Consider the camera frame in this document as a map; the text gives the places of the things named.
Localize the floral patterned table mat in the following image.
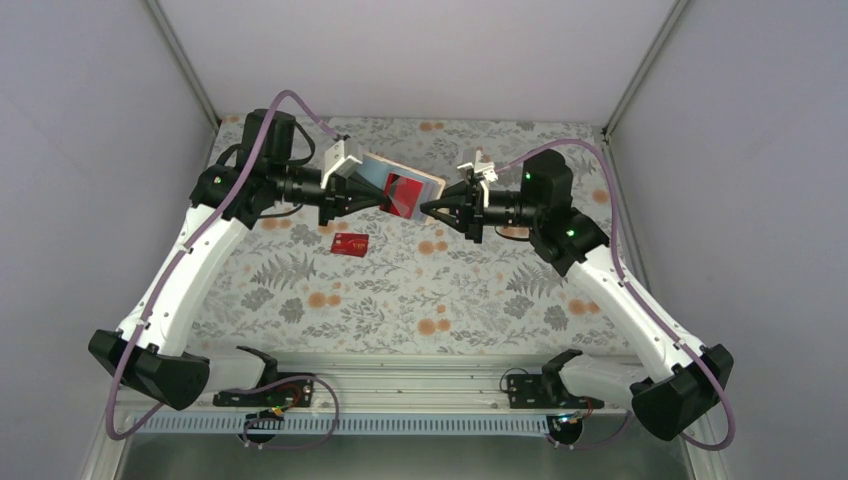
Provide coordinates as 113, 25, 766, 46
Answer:
188, 117, 632, 355

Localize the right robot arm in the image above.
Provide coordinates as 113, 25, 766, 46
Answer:
420, 149, 735, 451

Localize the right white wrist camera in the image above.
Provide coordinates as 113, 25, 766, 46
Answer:
457, 147, 498, 191

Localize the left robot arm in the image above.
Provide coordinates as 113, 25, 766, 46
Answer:
88, 109, 386, 410

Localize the red credit card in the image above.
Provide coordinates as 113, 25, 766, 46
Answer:
380, 173, 428, 221
330, 233, 369, 258

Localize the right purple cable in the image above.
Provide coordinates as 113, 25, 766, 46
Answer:
493, 137, 738, 453

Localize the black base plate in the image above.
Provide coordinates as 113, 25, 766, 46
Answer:
504, 373, 605, 410
212, 373, 315, 409

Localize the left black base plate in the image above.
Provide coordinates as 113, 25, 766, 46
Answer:
212, 373, 315, 409

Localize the grey slotted cable duct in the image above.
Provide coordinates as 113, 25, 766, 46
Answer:
140, 412, 549, 437

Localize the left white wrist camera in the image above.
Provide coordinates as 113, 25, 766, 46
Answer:
321, 138, 363, 189

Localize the purple cable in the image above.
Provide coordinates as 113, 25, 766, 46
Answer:
104, 89, 346, 452
493, 137, 738, 453

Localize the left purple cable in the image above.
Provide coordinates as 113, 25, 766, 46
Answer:
104, 89, 346, 452

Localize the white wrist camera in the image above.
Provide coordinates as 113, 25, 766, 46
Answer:
457, 147, 498, 191
321, 138, 363, 189

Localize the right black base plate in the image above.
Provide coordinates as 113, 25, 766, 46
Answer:
504, 373, 605, 410

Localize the aluminium mounting rail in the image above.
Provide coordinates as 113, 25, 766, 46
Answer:
109, 364, 664, 415

